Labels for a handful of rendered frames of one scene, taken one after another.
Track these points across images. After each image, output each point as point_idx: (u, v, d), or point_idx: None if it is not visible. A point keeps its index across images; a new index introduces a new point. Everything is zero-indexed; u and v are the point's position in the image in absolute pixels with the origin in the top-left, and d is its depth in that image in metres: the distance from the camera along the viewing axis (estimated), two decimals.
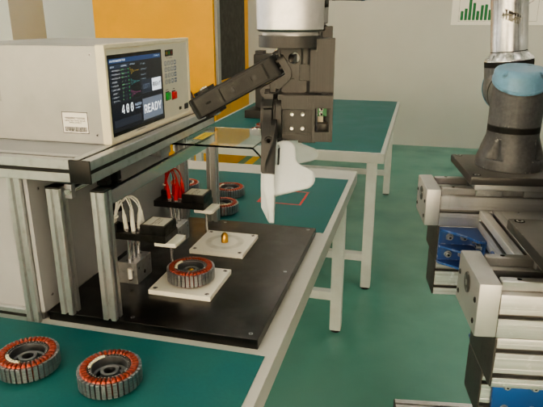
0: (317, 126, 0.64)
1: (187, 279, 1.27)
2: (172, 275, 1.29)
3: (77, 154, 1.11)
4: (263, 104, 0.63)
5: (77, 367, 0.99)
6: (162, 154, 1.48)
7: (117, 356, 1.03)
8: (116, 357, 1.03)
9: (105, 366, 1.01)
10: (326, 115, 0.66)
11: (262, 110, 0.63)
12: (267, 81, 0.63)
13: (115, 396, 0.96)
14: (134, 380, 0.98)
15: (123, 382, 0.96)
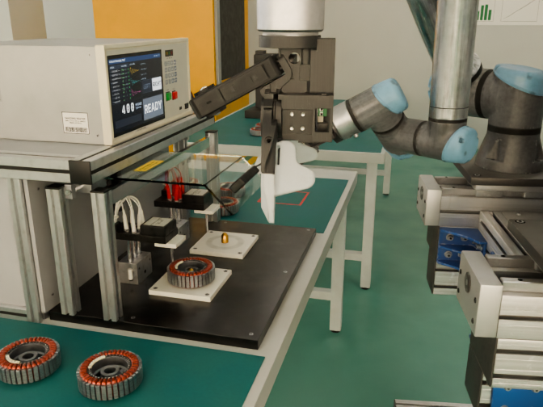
0: (317, 126, 0.64)
1: (187, 279, 1.27)
2: (172, 276, 1.29)
3: (77, 154, 1.11)
4: (263, 104, 0.63)
5: (77, 368, 0.99)
6: None
7: (117, 356, 1.03)
8: (116, 358, 1.03)
9: (106, 367, 1.01)
10: (326, 115, 0.66)
11: (262, 110, 0.63)
12: (267, 81, 0.63)
13: (115, 396, 0.96)
14: (134, 381, 0.98)
15: (123, 383, 0.96)
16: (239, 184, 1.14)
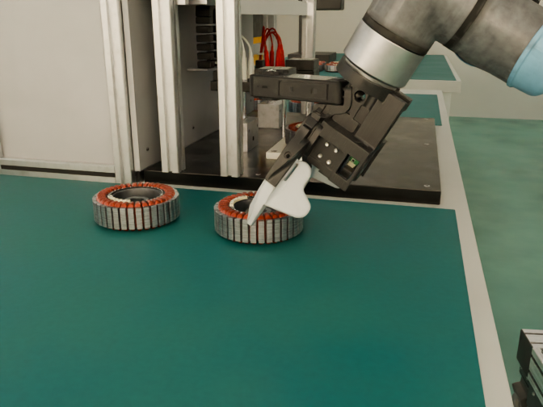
0: (342, 169, 0.62)
1: None
2: None
3: None
4: (306, 119, 0.61)
5: (213, 207, 0.70)
6: (208, 2, 0.88)
7: None
8: None
9: None
10: None
11: (302, 124, 0.61)
12: (323, 102, 0.61)
13: (276, 237, 0.66)
14: (299, 220, 0.68)
15: (287, 219, 0.67)
16: None
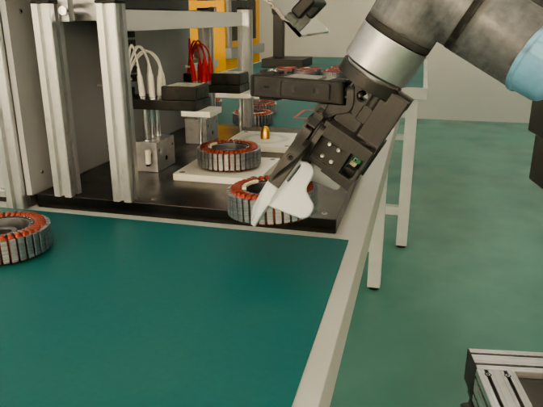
0: (344, 168, 0.62)
1: (225, 157, 0.94)
2: (205, 155, 0.95)
3: None
4: (309, 119, 0.61)
5: (226, 191, 0.68)
6: None
7: None
8: None
9: None
10: (363, 161, 0.64)
11: (305, 124, 0.61)
12: (326, 102, 0.61)
13: (293, 217, 0.65)
14: (314, 199, 0.67)
15: None
16: (306, 3, 0.81)
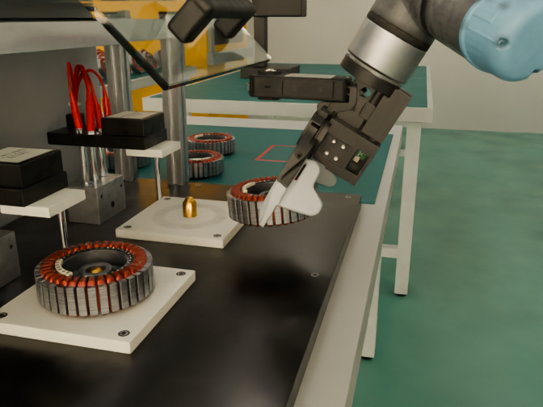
0: (349, 164, 0.63)
1: (123, 287, 0.52)
2: (81, 293, 0.51)
3: None
4: (313, 118, 0.62)
5: (227, 195, 0.68)
6: None
7: (271, 182, 0.72)
8: (271, 182, 0.72)
9: (263, 192, 0.70)
10: (364, 157, 0.66)
11: (309, 123, 0.62)
12: (329, 100, 0.62)
13: (300, 216, 0.65)
14: None
15: None
16: (195, 11, 0.38)
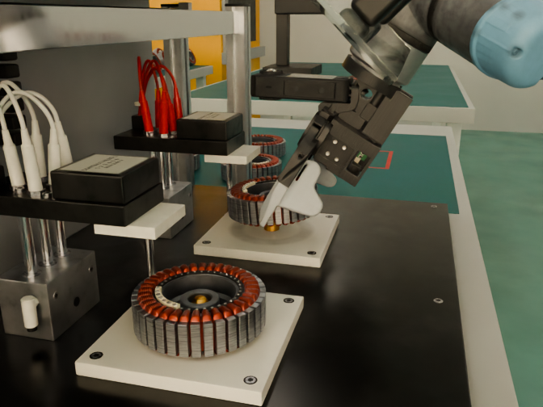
0: (350, 165, 0.63)
1: (242, 321, 0.44)
2: (195, 330, 0.42)
3: None
4: (314, 119, 0.62)
5: (227, 195, 0.68)
6: None
7: (271, 182, 0.72)
8: (271, 182, 0.72)
9: (263, 192, 0.70)
10: None
11: (311, 123, 0.62)
12: (330, 100, 0.62)
13: (300, 216, 0.65)
14: None
15: None
16: None
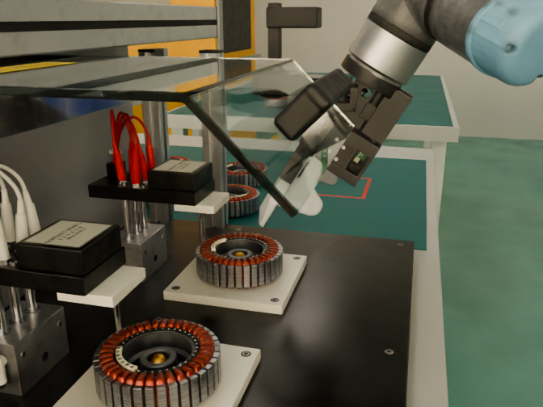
0: (350, 165, 0.63)
1: (194, 383, 0.47)
2: (149, 394, 0.45)
3: None
4: None
5: (195, 252, 0.72)
6: None
7: (241, 239, 0.76)
8: (241, 241, 0.76)
9: (231, 250, 0.74)
10: (364, 157, 0.66)
11: None
12: None
13: (260, 281, 0.69)
14: (279, 262, 0.71)
15: (270, 262, 0.70)
16: (310, 108, 0.32)
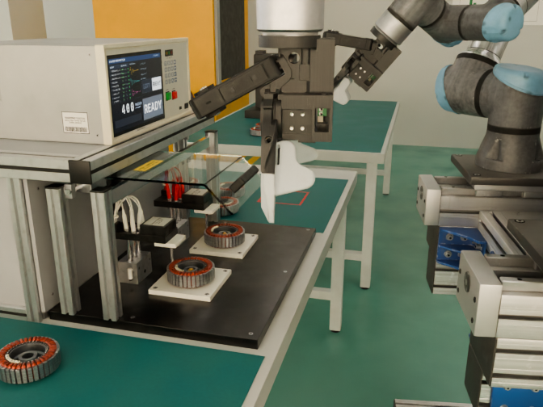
0: (317, 126, 0.64)
1: (204, 275, 1.29)
2: (189, 278, 1.27)
3: (77, 154, 1.11)
4: (263, 104, 0.63)
5: (204, 232, 1.54)
6: None
7: (225, 226, 1.58)
8: (225, 227, 1.58)
9: (220, 231, 1.56)
10: (326, 115, 0.66)
11: (262, 110, 0.63)
12: (267, 81, 0.63)
13: (233, 245, 1.51)
14: (243, 237, 1.53)
15: (237, 237, 1.52)
16: (239, 184, 1.14)
